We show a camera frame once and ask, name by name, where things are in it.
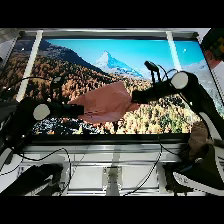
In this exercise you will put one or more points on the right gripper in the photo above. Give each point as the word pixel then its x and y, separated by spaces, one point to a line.
pixel 142 96

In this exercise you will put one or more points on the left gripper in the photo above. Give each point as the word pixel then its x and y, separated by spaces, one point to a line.
pixel 73 110

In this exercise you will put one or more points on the pink garment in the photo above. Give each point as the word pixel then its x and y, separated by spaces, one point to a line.
pixel 106 103

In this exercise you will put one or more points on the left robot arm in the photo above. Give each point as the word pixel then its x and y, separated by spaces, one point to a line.
pixel 23 116

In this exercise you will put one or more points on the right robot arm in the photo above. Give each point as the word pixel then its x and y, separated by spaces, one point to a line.
pixel 203 100

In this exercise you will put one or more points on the brown garment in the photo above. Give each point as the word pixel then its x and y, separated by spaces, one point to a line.
pixel 199 138

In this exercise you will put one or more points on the red garment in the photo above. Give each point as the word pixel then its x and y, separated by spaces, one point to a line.
pixel 215 58

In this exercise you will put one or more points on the dark green garment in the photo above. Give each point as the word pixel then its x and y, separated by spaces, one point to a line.
pixel 213 38

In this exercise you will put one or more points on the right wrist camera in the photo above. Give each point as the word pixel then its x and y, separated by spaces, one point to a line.
pixel 151 66

